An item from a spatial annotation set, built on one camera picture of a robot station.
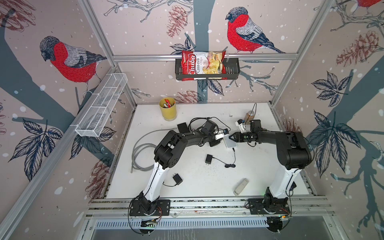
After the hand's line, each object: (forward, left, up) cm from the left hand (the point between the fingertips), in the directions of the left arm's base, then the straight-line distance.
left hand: (221, 137), depth 98 cm
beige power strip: (-30, -7, -1) cm, 31 cm away
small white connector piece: (+22, -11, -3) cm, 25 cm away
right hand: (0, -6, -2) cm, 6 cm away
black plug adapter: (-15, +9, -2) cm, 17 cm away
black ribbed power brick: (+9, +26, -1) cm, 27 cm away
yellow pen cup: (+20, +37, +9) cm, 43 cm away
